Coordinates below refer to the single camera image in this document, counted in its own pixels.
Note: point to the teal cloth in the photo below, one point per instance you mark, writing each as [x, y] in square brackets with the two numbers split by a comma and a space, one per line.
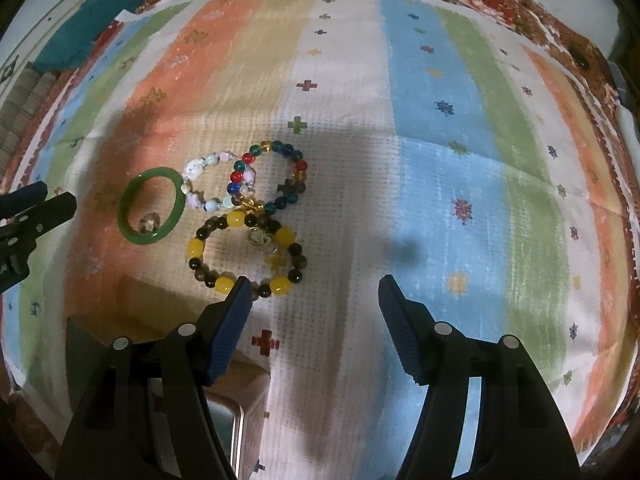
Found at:
[100, 5]

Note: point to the green jade bangle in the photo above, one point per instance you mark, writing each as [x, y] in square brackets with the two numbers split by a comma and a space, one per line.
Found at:
[150, 172]

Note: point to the striped colourful blanket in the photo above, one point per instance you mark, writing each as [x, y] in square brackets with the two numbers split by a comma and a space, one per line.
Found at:
[350, 160]

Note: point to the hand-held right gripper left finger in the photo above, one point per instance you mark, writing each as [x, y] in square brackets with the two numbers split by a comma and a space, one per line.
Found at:
[230, 330]

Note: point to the small black object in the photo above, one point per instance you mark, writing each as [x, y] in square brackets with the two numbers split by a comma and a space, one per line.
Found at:
[581, 57]

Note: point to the brown jewelry box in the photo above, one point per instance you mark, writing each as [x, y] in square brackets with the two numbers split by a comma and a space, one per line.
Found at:
[255, 385]

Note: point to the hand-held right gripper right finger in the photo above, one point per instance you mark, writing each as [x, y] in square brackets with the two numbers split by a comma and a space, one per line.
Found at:
[397, 330]

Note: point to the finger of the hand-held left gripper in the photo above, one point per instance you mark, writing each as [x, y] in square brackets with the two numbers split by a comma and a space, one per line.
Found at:
[25, 199]
[52, 212]

